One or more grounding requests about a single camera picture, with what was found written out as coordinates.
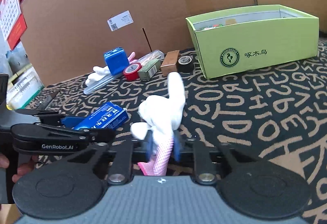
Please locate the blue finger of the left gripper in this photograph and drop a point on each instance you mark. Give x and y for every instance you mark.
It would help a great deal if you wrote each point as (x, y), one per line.
(71, 121)

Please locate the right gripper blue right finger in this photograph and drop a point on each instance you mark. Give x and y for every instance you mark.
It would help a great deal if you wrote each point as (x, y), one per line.
(177, 145)

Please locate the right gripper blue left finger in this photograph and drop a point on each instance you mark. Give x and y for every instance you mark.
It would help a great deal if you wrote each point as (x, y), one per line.
(148, 144)

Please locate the blue medicine box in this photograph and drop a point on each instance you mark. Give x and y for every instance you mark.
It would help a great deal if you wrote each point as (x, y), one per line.
(109, 115)

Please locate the olive green small box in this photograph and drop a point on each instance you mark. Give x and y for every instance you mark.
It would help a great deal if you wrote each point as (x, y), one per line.
(149, 70)

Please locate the black tape roll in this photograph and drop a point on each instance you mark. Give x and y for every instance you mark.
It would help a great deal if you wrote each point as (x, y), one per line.
(185, 64)

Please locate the copper cosmetic box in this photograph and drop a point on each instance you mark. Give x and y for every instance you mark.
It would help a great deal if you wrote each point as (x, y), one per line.
(169, 63)

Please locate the red tape roll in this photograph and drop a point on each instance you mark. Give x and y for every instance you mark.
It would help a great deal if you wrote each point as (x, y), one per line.
(131, 72)

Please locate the blue square plastic container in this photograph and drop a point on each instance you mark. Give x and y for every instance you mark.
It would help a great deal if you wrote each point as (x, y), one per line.
(116, 60)

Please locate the person left hand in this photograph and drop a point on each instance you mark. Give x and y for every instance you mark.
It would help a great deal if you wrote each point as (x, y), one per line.
(22, 169)

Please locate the clear plastic case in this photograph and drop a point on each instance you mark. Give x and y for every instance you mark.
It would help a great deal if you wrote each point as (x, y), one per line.
(102, 83)

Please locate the clear bag of sticks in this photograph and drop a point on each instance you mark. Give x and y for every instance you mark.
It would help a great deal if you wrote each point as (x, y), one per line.
(157, 54)

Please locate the patterned black tan blanket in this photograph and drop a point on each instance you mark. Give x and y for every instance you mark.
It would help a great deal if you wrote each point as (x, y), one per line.
(277, 112)

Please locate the green cardboard box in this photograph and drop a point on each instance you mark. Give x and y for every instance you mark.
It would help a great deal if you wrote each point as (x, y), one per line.
(241, 39)

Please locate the large brown cardboard sheet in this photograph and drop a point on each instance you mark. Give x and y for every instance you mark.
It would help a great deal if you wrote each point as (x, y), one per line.
(153, 4)

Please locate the white shipping label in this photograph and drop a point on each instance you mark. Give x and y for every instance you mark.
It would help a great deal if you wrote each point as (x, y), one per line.
(120, 20)

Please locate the red wall calendar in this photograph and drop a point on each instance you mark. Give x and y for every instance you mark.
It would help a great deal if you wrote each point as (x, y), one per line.
(13, 24)

